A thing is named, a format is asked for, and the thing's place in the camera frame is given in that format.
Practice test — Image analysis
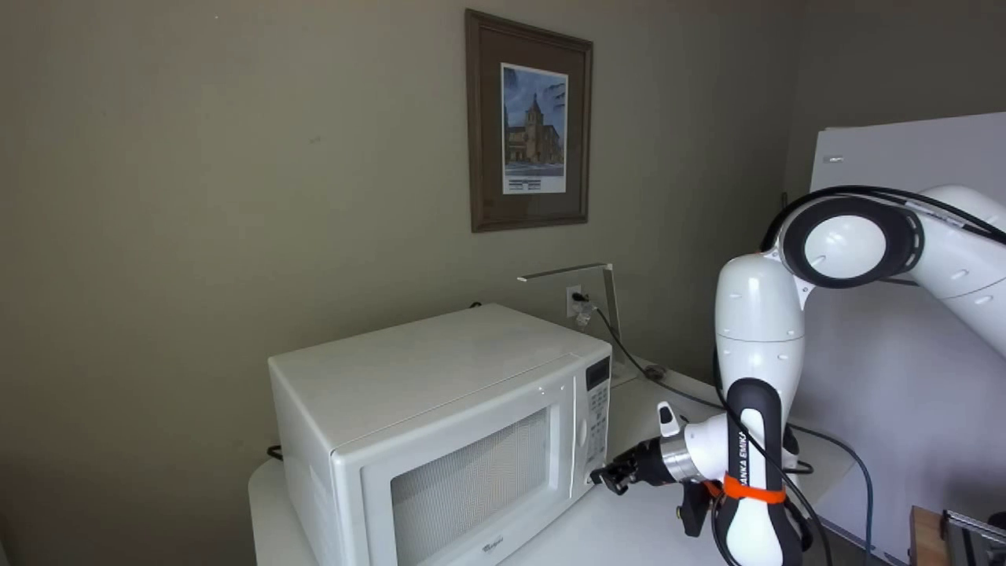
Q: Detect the light wooden board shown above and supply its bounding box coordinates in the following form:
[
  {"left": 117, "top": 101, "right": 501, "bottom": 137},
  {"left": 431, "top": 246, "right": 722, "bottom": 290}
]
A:
[{"left": 910, "top": 505, "right": 954, "bottom": 566}]

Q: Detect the white wall outlet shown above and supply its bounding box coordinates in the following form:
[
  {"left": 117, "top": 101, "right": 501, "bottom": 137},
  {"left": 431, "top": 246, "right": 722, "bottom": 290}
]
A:
[{"left": 562, "top": 282, "right": 594, "bottom": 324}]

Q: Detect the white microwave oven body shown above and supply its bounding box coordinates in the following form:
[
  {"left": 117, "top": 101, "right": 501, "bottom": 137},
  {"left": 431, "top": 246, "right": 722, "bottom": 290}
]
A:
[{"left": 265, "top": 303, "right": 615, "bottom": 566}]

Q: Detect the grey metal bracket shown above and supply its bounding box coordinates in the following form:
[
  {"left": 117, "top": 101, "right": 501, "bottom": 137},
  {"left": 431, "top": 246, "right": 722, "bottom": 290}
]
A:
[{"left": 938, "top": 506, "right": 1006, "bottom": 554}]

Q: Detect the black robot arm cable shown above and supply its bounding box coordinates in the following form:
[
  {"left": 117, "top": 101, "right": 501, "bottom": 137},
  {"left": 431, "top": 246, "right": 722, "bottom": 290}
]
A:
[{"left": 712, "top": 184, "right": 1006, "bottom": 566}]

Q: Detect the white microwave door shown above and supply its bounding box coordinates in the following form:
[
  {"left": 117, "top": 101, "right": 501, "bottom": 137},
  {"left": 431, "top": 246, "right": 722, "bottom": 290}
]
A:
[{"left": 358, "top": 379, "right": 586, "bottom": 566}]

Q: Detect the thick dark power cable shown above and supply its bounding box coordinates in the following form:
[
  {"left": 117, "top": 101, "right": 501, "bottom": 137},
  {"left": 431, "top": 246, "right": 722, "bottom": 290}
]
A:
[{"left": 572, "top": 294, "right": 877, "bottom": 554}]

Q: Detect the orange cable strap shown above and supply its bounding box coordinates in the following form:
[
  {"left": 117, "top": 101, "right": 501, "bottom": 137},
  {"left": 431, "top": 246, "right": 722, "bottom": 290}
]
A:
[{"left": 719, "top": 474, "right": 788, "bottom": 506}]

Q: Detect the brown framed picture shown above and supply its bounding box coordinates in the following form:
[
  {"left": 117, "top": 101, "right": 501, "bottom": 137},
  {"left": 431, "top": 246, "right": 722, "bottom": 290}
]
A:
[{"left": 461, "top": 8, "right": 598, "bottom": 237}]

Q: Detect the white desk lamp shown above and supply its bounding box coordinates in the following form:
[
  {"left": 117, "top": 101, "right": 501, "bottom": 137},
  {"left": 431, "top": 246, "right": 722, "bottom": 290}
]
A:
[{"left": 513, "top": 258, "right": 658, "bottom": 388}]

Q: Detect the large white panel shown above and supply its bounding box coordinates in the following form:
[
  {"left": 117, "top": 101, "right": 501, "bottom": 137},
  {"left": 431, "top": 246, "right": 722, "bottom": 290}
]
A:
[{"left": 781, "top": 112, "right": 1006, "bottom": 562}]

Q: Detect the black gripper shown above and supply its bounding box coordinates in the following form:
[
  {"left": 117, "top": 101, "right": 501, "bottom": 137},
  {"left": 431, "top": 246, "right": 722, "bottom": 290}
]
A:
[{"left": 592, "top": 437, "right": 673, "bottom": 498}]

